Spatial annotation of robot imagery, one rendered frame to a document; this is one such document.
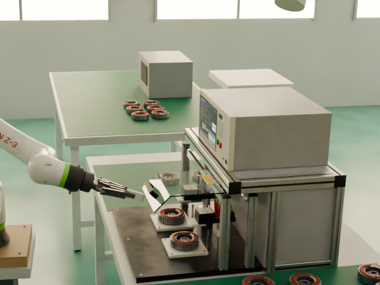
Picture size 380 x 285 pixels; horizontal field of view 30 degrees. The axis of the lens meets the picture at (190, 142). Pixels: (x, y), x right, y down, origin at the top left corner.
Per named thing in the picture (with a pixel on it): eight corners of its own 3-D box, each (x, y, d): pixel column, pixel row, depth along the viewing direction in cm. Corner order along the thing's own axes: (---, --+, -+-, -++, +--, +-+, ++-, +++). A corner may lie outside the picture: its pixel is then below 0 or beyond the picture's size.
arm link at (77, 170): (70, 165, 249) (70, 158, 258) (60, 195, 251) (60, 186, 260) (87, 170, 250) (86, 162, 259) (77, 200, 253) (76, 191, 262)
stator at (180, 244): (173, 253, 266) (173, 244, 265) (167, 240, 277) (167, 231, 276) (202, 250, 269) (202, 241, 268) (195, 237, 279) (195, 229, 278)
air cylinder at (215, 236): (216, 249, 272) (217, 236, 271) (211, 241, 279) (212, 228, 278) (229, 249, 274) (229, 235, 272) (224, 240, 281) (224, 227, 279)
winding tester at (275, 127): (227, 171, 256) (229, 116, 249) (198, 136, 296) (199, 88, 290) (328, 165, 265) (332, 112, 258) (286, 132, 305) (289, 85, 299)
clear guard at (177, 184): (154, 212, 246) (154, 197, 244) (142, 188, 268) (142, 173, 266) (244, 206, 253) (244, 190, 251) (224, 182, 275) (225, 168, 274)
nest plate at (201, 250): (169, 258, 265) (169, 255, 264) (161, 241, 278) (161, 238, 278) (208, 255, 268) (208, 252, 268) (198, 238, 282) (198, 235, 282)
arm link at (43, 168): (22, 183, 246) (31, 154, 245) (23, 173, 258) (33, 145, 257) (61, 194, 250) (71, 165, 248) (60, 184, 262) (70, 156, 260)
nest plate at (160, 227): (156, 231, 287) (156, 228, 287) (150, 216, 301) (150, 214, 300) (193, 228, 290) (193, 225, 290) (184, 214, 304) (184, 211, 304)
